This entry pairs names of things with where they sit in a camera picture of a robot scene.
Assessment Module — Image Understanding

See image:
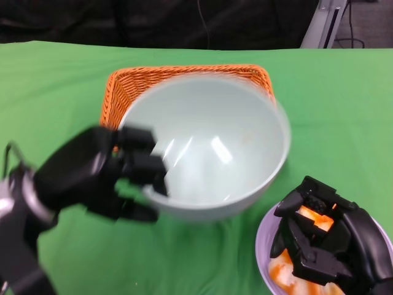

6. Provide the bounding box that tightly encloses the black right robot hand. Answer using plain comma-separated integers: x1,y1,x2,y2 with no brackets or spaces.
269,175,393,293

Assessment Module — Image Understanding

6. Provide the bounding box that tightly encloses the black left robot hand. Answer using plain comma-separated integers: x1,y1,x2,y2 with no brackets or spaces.
32,124,169,224

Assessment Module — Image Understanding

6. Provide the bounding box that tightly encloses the orange striped bread ring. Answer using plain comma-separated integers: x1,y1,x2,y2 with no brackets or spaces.
268,248,344,295
297,205,335,234

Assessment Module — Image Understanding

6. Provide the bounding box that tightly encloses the grey round bowl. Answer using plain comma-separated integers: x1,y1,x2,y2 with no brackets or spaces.
118,75,292,222

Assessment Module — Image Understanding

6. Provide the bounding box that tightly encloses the lavender round plate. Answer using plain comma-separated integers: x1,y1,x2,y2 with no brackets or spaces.
255,202,386,295

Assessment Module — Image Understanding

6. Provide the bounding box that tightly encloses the orange wicker basket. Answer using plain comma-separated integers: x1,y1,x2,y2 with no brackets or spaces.
99,63,276,153

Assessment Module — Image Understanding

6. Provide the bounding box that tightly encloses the green tablecloth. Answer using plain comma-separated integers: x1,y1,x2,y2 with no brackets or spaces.
0,41,393,295

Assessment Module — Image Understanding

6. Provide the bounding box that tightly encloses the black backdrop cloth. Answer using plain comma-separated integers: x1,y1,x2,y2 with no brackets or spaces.
0,0,320,52

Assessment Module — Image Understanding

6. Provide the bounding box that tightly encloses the grey metal stand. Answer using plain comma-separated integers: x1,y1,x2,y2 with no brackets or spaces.
300,0,380,49

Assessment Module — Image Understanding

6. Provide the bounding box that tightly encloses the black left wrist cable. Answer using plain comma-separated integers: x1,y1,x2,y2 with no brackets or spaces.
2,141,27,178

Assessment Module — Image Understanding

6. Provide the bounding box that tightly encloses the black floor cable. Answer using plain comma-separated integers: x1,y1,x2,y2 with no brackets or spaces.
333,0,365,49

